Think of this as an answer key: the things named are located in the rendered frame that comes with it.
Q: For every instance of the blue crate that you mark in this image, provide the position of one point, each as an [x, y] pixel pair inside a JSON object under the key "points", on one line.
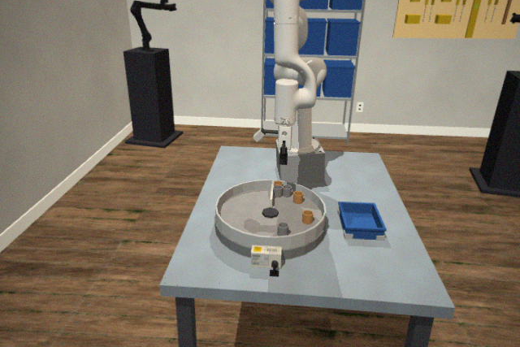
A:
{"points": [[363, 219]]}

